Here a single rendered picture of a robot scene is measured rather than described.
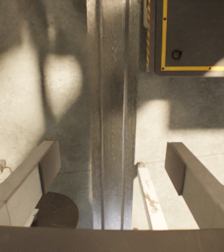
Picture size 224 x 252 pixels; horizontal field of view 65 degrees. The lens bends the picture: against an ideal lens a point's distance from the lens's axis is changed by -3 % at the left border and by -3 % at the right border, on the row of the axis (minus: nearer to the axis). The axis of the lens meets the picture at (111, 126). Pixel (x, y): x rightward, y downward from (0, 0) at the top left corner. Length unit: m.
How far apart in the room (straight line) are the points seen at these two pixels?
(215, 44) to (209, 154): 0.69
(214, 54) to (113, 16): 0.56
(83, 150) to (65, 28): 0.66
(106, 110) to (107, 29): 0.09
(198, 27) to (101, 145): 0.58
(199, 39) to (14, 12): 0.87
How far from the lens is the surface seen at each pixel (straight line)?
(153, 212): 0.77
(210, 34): 0.75
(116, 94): 0.22
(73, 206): 1.10
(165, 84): 1.02
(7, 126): 1.20
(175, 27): 0.71
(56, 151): 0.16
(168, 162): 0.16
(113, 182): 0.27
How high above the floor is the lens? 0.98
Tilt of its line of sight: 73 degrees down
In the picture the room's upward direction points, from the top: 177 degrees counter-clockwise
